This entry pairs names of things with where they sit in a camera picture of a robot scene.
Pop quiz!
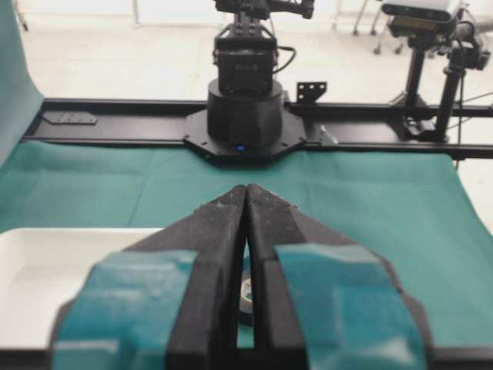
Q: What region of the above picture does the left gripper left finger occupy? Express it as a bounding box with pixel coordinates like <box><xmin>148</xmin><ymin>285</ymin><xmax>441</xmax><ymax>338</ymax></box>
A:
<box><xmin>52</xmin><ymin>186</ymin><xmax>247</xmax><ymax>369</ymax></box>

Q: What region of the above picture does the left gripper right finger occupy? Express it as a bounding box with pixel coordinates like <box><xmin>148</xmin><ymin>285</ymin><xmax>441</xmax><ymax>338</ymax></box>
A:
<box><xmin>246</xmin><ymin>184</ymin><xmax>433</xmax><ymax>369</ymax></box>

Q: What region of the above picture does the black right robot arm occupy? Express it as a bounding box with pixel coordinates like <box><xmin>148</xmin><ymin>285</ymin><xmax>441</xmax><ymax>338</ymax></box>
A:
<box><xmin>183</xmin><ymin>1</ymin><xmax>314</xmax><ymax>162</ymax></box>

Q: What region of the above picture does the black tape roll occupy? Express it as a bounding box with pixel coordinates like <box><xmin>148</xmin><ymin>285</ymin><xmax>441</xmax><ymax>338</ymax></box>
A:
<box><xmin>239</xmin><ymin>270</ymin><xmax>253</xmax><ymax>327</ymax></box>

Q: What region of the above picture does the white plastic tray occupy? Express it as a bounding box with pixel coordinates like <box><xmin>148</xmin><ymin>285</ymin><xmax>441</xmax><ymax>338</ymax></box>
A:
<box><xmin>1</xmin><ymin>227</ymin><xmax>155</xmax><ymax>350</ymax></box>

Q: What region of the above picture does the black mounting rail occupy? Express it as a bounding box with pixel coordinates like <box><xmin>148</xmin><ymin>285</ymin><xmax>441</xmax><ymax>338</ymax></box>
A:
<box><xmin>22</xmin><ymin>99</ymin><xmax>492</xmax><ymax>162</ymax></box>

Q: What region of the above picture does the camera on black stand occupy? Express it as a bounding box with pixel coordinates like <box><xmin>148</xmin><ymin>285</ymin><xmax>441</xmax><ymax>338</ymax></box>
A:
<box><xmin>381</xmin><ymin>1</ymin><xmax>492</xmax><ymax>143</ymax></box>

